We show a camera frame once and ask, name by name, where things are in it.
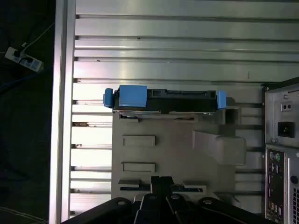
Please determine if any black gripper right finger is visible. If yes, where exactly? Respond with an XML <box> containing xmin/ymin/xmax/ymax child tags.
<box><xmin>160</xmin><ymin>176</ymin><xmax>277</xmax><ymax>224</ymax></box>

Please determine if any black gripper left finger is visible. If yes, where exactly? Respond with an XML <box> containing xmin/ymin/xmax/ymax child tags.
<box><xmin>61</xmin><ymin>176</ymin><xmax>164</xmax><ymax>224</ymax></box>

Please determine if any hard disk in blue carrier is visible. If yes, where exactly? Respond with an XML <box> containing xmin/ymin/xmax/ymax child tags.
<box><xmin>102</xmin><ymin>84</ymin><xmax>228</xmax><ymax>115</ymax></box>

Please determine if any grey parts rack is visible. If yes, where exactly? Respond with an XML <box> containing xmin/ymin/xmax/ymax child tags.
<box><xmin>112</xmin><ymin>97</ymin><xmax>247</xmax><ymax>204</ymax></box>

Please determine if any silver PC case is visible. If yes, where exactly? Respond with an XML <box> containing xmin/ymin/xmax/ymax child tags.
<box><xmin>263</xmin><ymin>76</ymin><xmax>299</xmax><ymax>224</ymax></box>

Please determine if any white power strip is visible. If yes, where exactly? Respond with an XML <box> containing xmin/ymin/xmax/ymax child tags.
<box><xmin>4</xmin><ymin>46</ymin><xmax>45</xmax><ymax>72</ymax></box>

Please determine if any thin white cable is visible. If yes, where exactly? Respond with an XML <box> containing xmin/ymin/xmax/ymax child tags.
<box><xmin>0</xmin><ymin>206</ymin><xmax>49</xmax><ymax>222</ymax></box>

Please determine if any blue cable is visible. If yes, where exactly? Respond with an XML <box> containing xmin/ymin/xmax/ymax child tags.
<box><xmin>0</xmin><ymin>69</ymin><xmax>45</xmax><ymax>94</ymax></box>

